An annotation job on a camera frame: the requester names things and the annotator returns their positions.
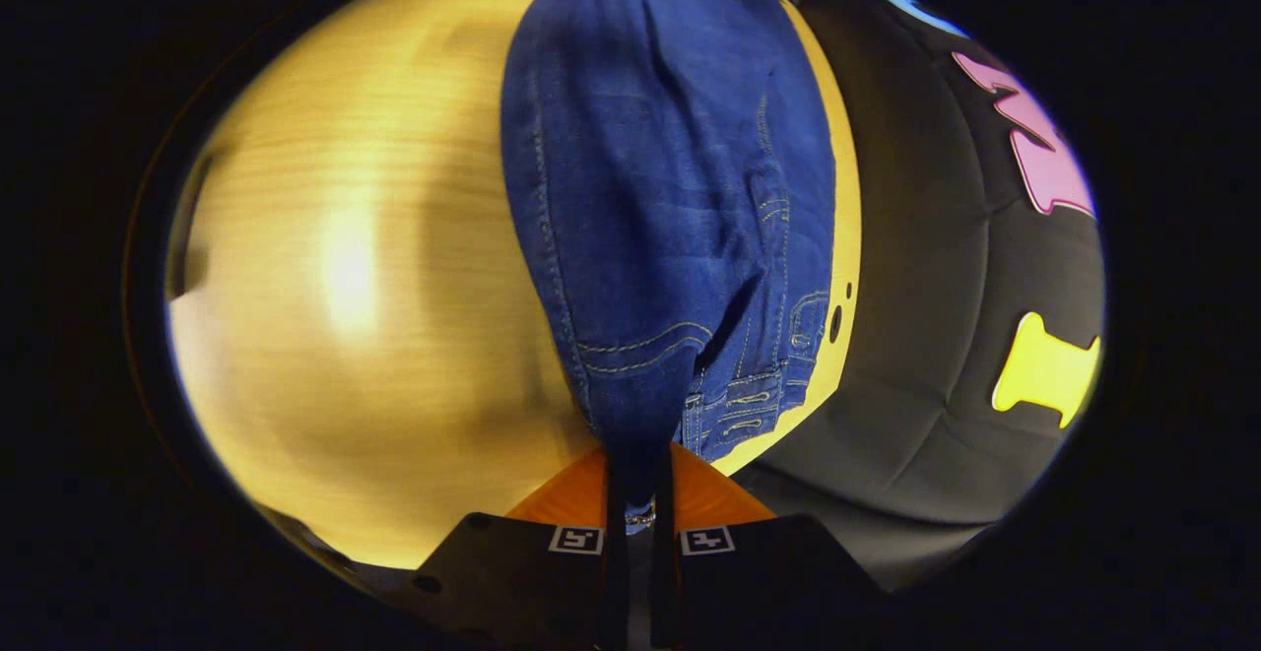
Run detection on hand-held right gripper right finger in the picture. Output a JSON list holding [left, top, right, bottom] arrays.
[[650, 442, 890, 651]]

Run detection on blue denim jeans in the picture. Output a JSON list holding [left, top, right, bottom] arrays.
[[499, 0, 839, 535]]

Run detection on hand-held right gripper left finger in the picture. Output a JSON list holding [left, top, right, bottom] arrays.
[[412, 446, 631, 651]]

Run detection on black backdrop cloth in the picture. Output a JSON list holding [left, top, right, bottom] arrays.
[[709, 0, 1106, 593]]

